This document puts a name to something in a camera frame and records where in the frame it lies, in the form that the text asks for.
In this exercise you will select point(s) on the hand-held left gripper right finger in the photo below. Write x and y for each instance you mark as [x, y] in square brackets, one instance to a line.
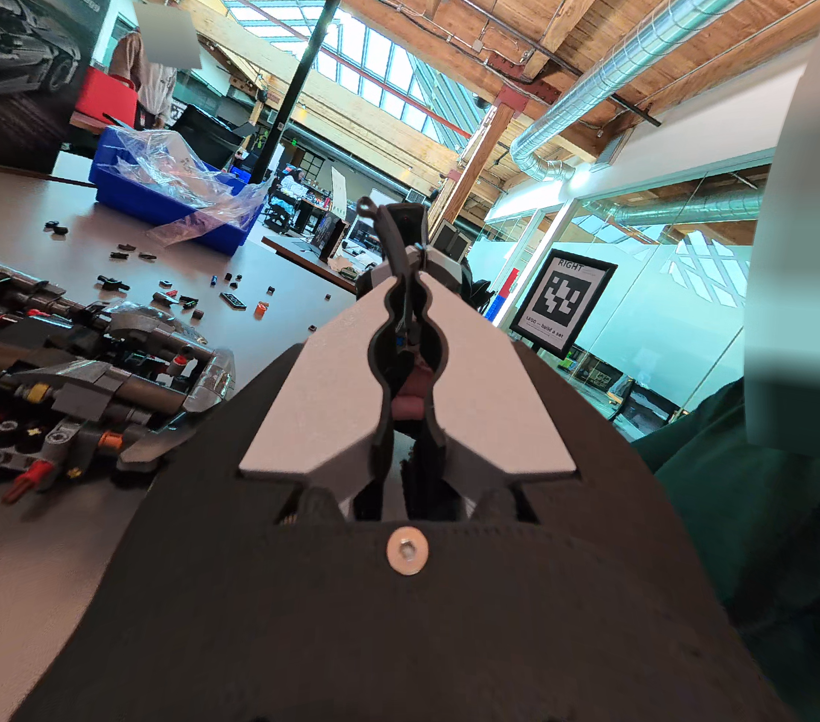
[499, 414]

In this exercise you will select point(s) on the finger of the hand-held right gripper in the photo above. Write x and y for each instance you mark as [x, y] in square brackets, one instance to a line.
[443, 270]
[379, 276]

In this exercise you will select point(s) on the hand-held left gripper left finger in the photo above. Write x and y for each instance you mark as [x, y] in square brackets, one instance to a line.
[314, 408]

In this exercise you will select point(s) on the scattered small lego pieces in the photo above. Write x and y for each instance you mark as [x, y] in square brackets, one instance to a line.
[186, 299]

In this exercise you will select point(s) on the grey lego car model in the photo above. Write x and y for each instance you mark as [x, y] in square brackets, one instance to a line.
[96, 376]

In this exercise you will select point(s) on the person's right hand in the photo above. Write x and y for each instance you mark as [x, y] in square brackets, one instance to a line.
[414, 396]

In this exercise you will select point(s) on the background work table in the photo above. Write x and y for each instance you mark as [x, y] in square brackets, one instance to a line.
[301, 254]

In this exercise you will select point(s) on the skylight windows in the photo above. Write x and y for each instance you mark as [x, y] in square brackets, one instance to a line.
[359, 49]

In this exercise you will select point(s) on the black pole with pleated disc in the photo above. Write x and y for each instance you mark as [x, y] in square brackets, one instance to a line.
[320, 30]

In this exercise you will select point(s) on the clear plastic bags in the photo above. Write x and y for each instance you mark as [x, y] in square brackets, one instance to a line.
[186, 174]

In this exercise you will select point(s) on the blue plastic bin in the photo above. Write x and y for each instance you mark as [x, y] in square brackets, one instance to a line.
[163, 203]

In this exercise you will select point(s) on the red box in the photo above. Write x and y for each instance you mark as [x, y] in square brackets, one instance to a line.
[106, 94]

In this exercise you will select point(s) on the car poster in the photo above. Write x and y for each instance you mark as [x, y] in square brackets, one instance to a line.
[38, 43]

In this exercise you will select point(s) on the wooden support post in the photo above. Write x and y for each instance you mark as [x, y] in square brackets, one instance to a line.
[484, 158]

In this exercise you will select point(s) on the silver ventilation duct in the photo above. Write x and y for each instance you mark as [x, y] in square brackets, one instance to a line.
[653, 36]

